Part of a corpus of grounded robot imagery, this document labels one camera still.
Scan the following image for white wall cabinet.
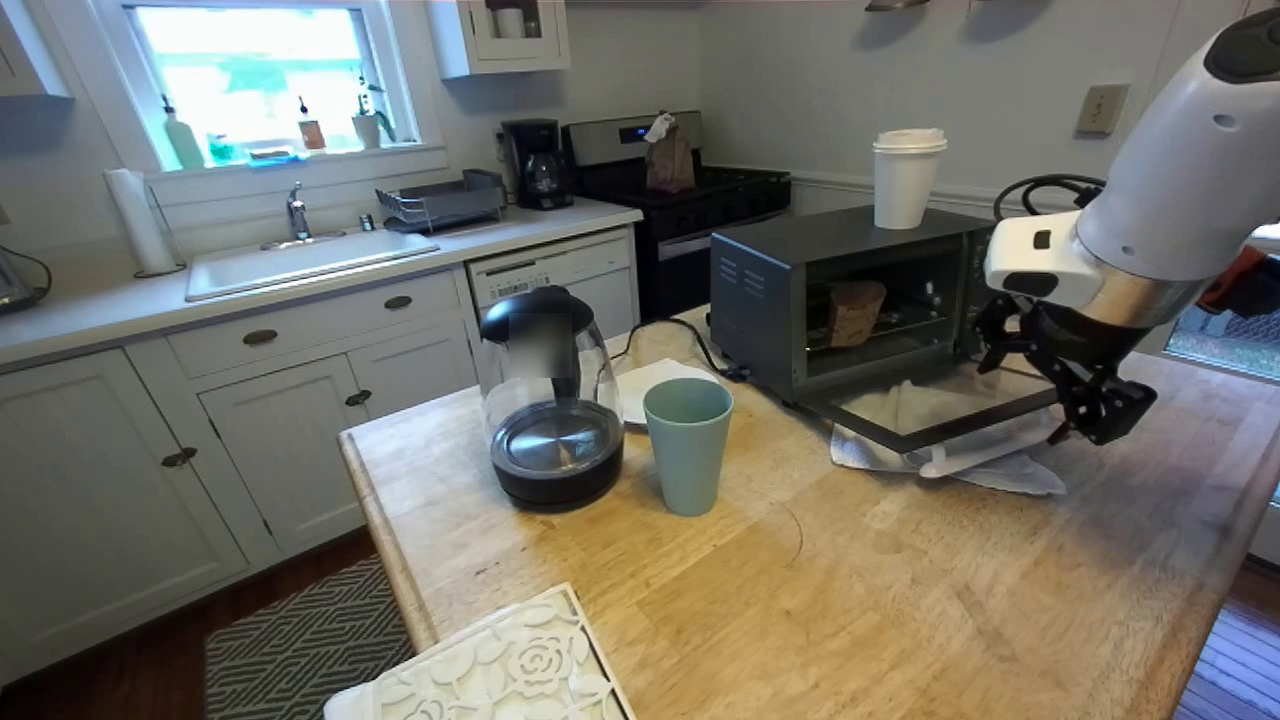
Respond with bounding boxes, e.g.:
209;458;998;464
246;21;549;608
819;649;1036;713
427;0;577;80

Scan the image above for white spray bottle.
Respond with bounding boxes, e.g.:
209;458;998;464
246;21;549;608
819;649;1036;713
349;76;399;152

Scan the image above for glass toaster oven door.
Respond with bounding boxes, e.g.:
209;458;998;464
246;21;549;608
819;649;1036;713
802;357;1074;458

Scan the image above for white crumpled napkin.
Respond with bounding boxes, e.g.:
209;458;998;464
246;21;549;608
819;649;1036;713
958;448;1074;504

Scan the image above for beige wall light switch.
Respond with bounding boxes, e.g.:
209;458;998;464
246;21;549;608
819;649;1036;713
1074;80;1131;143

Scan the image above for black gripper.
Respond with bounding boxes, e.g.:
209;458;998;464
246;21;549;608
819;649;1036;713
1015;303;1159;448

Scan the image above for grey dish rack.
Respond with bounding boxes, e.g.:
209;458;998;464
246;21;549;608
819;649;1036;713
374;167;514;235

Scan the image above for white framed kitchen window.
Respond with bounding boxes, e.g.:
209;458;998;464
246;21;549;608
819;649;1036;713
86;0;452;184

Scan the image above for black drip coffee maker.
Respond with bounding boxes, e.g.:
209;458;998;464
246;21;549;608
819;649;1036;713
495;116;577;218

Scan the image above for small orange bottle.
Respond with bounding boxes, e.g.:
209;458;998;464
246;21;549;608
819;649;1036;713
294;93;327;155

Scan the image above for white paper cup with lid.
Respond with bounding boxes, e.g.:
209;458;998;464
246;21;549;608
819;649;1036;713
868;124;952;234

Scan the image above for brown bread slice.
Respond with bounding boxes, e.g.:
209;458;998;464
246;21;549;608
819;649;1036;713
819;276;893;353

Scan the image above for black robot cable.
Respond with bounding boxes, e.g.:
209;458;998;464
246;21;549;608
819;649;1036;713
994;172;1111;225

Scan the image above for white paper towel roll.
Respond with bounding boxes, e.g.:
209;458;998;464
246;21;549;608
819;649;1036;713
103;166;186;279

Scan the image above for brown paper bag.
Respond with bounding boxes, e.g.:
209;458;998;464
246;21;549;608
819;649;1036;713
641;109;702;195

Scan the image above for black oven power cord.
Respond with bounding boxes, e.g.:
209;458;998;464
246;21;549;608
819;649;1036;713
606;318;735;383

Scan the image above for grey patterned floor rug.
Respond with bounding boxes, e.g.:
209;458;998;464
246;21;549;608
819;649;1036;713
199;552;420;720

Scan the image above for white floral patterned trivet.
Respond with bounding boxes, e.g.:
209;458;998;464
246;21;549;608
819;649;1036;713
319;582;641;720

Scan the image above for chrome sink faucet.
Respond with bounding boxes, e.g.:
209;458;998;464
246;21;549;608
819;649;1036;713
281;181;316;246

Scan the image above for glass coffee carafe black lid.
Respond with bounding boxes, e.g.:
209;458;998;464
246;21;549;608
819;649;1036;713
472;279;629;515

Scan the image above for dark grey toaster oven body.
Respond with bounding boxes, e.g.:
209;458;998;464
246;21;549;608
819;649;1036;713
708;206;1000;403

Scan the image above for white base cabinets with counter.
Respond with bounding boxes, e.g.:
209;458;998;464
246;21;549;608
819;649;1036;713
0;195;648;694

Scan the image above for teal plastic cup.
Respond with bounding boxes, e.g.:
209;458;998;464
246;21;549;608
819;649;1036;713
641;375;739;520

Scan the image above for black and steel stove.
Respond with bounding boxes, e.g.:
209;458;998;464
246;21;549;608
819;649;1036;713
561;109;797;323

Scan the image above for white kitchen sink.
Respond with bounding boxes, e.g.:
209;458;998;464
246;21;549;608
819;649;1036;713
181;230;445;303

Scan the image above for white dishwasher front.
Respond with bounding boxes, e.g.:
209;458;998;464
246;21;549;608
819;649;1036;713
466;225;645;343

